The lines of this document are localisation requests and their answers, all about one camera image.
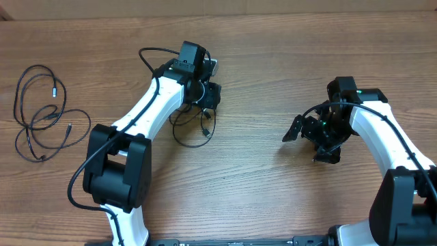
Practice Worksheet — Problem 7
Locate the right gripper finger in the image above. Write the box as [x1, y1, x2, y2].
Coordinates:
[313, 145, 341, 164]
[282, 115, 304, 142]

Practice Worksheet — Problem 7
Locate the black USB cable thin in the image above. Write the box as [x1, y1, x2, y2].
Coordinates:
[169, 105, 217, 148]

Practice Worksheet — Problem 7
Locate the black USB cable thick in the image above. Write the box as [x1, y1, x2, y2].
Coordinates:
[12, 64, 67, 132]

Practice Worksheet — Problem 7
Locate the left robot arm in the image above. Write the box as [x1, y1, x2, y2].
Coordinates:
[80, 41, 221, 245]

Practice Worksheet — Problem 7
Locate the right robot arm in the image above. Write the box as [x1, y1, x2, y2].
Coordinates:
[282, 77, 436, 245]

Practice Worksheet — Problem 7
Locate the cardboard wall panel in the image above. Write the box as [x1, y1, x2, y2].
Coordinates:
[1, 0, 436, 21]

